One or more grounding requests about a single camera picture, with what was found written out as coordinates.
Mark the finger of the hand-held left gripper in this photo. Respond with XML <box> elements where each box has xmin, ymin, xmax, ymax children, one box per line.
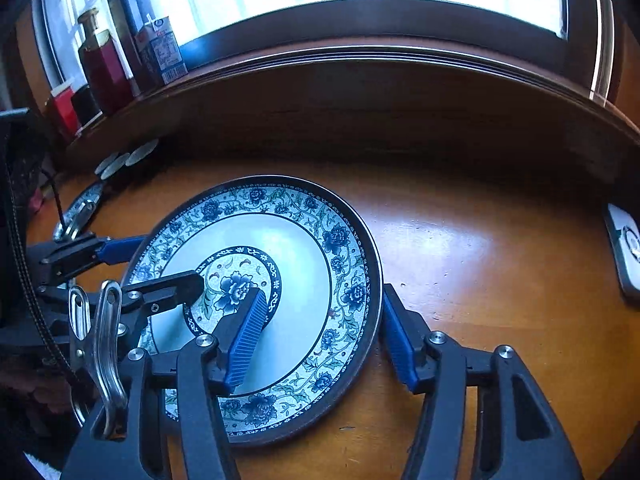
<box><xmin>37</xmin><ymin>270</ymin><xmax>206</xmax><ymax>341</ymax></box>
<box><xmin>27</xmin><ymin>232</ymin><xmax>151</xmax><ymax>287</ymax></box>

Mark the thin black cable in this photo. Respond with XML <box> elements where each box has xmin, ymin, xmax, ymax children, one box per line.
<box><xmin>42</xmin><ymin>167</ymin><xmax>67</xmax><ymax>228</ymax></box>

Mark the black braided cable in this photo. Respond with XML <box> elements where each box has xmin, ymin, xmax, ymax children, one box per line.
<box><xmin>0</xmin><ymin>150</ymin><xmax>76</xmax><ymax>386</ymax></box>

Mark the white flat device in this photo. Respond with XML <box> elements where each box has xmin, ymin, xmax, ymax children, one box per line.
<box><xmin>602</xmin><ymin>202</ymin><xmax>640</xmax><ymax>303</ymax></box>

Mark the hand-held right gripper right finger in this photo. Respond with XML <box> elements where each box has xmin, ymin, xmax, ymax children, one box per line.
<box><xmin>382</xmin><ymin>284</ymin><xmax>586</xmax><ymax>480</ymax></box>

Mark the red box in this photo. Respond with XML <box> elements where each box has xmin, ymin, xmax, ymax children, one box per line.
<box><xmin>47</xmin><ymin>85</ymin><xmax>83</xmax><ymax>137</ymax></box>

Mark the white fluffy rug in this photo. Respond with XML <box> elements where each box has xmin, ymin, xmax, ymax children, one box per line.
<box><xmin>22</xmin><ymin>452</ymin><xmax>68</xmax><ymax>480</ymax></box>

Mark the metal spring clip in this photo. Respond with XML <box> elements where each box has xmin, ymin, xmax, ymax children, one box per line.
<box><xmin>52</xmin><ymin>200</ymin><xmax>99</xmax><ymax>242</ymax></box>
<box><xmin>67</xmin><ymin>280</ymin><xmax>130</xmax><ymax>441</ymax></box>

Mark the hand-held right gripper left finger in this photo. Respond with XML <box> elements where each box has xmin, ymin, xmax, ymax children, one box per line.
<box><xmin>60</xmin><ymin>287</ymin><xmax>271</xmax><ymax>480</ymax></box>

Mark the red bottle gold cap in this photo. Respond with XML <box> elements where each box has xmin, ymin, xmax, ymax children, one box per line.
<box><xmin>77</xmin><ymin>7</ymin><xmax>133</xmax><ymax>113</ymax></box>

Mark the large blue floral plate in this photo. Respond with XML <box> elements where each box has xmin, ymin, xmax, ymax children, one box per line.
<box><xmin>121</xmin><ymin>175</ymin><xmax>385</xmax><ymax>448</ymax></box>

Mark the black jar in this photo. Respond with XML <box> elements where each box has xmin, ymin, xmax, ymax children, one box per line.
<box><xmin>72</xmin><ymin>85</ymin><xmax>103</xmax><ymax>121</ymax></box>

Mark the milk carton with straw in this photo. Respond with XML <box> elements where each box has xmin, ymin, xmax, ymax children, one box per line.
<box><xmin>134</xmin><ymin>14</ymin><xmax>190</xmax><ymax>86</ymax></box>

